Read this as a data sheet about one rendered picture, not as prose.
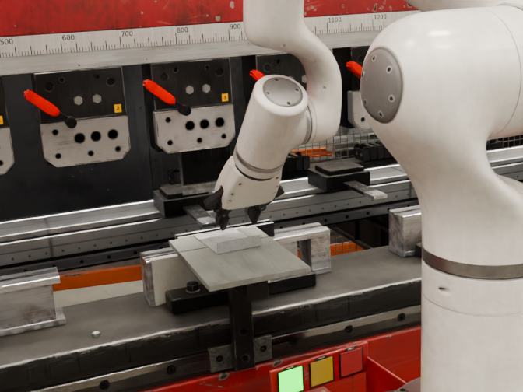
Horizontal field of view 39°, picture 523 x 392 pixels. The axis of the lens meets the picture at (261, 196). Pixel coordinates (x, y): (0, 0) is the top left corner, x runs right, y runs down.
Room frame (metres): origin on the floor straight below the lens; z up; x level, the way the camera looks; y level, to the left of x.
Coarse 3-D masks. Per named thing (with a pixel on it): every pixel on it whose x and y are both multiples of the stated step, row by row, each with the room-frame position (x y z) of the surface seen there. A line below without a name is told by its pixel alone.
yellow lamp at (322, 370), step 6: (324, 360) 1.14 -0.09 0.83; (330, 360) 1.15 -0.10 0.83; (312, 366) 1.13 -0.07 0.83; (318, 366) 1.14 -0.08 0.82; (324, 366) 1.14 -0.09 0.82; (330, 366) 1.15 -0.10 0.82; (312, 372) 1.13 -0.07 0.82; (318, 372) 1.14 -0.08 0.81; (324, 372) 1.14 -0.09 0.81; (330, 372) 1.15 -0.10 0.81; (312, 378) 1.13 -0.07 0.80; (318, 378) 1.14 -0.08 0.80; (324, 378) 1.14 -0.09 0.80; (330, 378) 1.15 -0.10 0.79; (312, 384) 1.13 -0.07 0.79
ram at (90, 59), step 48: (0, 0) 1.23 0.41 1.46; (48, 0) 1.26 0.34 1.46; (96, 0) 1.28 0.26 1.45; (144, 0) 1.31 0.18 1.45; (192, 0) 1.34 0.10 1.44; (240, 0) 1.38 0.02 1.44; (336, 0) 1.44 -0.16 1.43; (384, 0) 1.48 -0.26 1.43; (144, 48) 1.31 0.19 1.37; (192, 48) 1.34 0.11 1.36; (240, 48) 1.37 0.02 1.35
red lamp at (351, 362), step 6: (360, 348) 1.18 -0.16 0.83; (342, 354) 1.16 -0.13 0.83; (348, 354) 1.16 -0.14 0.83; (354, 354) 1.17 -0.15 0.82; (360, 354) 1.18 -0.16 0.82; (342, 360) 1.16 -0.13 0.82; (348, 360) 1.16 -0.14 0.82; (354, 360) 1.17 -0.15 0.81; (360, 360) 1.18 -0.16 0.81; (342, 366) 1.16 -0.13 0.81; (348, 366) 1.16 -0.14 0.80; (354, 366) 1.17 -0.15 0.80; (360, 366) 1.18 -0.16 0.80; (342, 372) 1.16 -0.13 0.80; (348, 372) 1.16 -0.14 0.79; (354, 372) 1.17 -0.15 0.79
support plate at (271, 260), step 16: (176, 240) 1.33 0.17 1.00; (192, 240) 1.33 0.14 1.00; (272, 240) 1.30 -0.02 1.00; (192, 256) 1.24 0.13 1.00; (208, 256) 1.23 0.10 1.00; (224, 256) 1.23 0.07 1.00; (240, 256) 1.23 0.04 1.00; (256, 256) 1.22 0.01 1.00; (272, 256) 1.22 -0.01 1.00; (288, 256) 1.21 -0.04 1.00; (208, 272) 1.15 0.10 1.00; (224, 272) 1.15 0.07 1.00; (240, 272) 1.14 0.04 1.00; (256, 272) 1.14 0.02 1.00; (272, 272) 1.14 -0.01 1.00; (288, 272) 1.14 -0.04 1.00; (304, 272) 1.15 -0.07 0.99; (208, 288) 1.10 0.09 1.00; (224, 288) 1.10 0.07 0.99
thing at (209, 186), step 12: (180, 156) 1.36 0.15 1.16; (192, 156) 1.37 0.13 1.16; (204, 156) 1.37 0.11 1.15; (216, 156) 1.38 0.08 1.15; (228, 156) 1.39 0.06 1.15; (180, 168) 1.37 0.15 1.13; (192, 168) 1.37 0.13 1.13; (204, 168) 1.37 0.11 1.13; (216, 168) 1.38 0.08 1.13; (192, 180) 1.37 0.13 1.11; (204, 180) 1.37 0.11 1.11; (216, 180) 1.38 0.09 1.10; (192, 192) 1.37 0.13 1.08; (204, 192) 1.38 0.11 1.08
